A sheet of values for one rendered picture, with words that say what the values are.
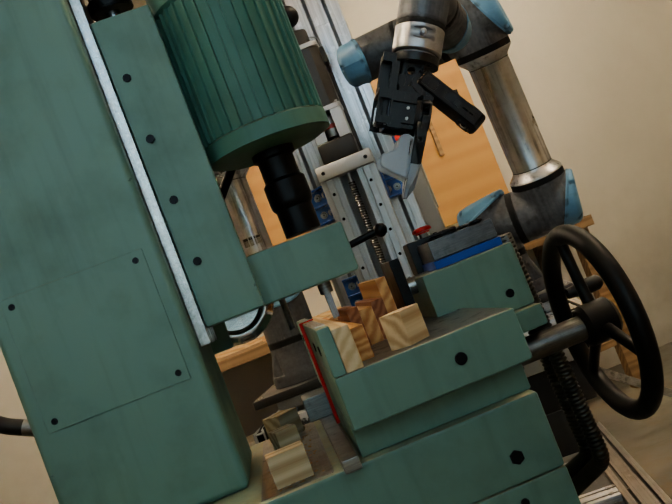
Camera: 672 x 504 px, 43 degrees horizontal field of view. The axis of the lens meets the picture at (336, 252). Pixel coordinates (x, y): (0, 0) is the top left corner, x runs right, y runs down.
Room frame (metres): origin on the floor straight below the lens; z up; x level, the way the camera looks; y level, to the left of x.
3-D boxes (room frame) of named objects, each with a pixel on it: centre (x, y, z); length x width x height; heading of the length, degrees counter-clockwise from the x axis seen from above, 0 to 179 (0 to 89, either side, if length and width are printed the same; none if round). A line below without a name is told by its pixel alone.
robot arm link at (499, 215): (1.87, -0.34, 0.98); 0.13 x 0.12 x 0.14; 71
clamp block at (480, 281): (1.23, -0.16, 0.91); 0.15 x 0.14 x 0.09; 6
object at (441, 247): (1.23, -0.16, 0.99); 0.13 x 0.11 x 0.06; 6
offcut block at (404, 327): (0.96, -0.04, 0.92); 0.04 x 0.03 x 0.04; 138
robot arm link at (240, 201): (2.06, 0.18, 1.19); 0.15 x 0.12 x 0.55; 8
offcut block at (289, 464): (0.98, 0.14, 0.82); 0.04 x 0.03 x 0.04; 99
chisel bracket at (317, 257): (1.17, 0.05, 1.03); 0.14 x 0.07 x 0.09; 96
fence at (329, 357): (1.21, 0.07, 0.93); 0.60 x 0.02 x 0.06; 6
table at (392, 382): (1.22, -0.07, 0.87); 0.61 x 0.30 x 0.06; 6
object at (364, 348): (1.28, 0.04, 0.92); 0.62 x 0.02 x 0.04; 6
